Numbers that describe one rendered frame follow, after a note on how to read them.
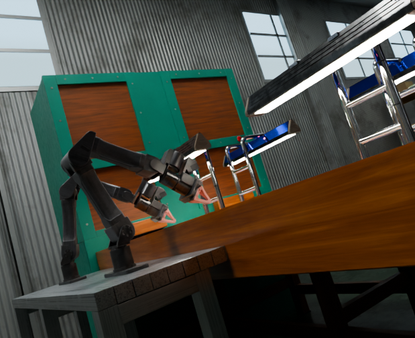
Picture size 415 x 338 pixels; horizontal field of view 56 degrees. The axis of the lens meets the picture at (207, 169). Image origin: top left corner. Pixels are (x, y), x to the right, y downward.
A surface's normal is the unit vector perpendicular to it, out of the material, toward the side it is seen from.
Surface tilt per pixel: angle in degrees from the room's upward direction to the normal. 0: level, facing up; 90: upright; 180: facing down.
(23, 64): 90
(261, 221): 90
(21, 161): 90
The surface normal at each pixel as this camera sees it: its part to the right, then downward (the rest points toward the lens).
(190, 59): 0.55, -0.28
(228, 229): -0.81, 0.17
